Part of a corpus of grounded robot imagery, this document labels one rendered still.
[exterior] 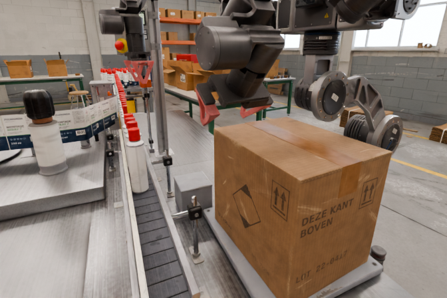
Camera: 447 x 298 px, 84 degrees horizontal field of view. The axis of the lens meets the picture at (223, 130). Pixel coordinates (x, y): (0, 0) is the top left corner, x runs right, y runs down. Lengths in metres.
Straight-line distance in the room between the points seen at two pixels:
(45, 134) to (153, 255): 0.61
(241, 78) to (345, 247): 0.39
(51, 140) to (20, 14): 7.70
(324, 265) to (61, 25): 8.44
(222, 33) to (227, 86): 0.12
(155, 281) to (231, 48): 0.45
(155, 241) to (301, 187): 0.38
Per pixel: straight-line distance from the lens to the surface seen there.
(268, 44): 0.38
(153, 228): 0.69
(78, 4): 8.68
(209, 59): 0.34
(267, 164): 0.45
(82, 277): 0.70
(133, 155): 0.78
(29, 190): 1.02
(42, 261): 0.79
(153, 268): 0.60
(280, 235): 0.48
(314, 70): 1.04
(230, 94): 0.42
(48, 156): 1.06
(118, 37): 1.20
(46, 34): 8.60
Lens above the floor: 1.30
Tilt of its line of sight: 18 degrees down
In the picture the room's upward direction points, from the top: straight up
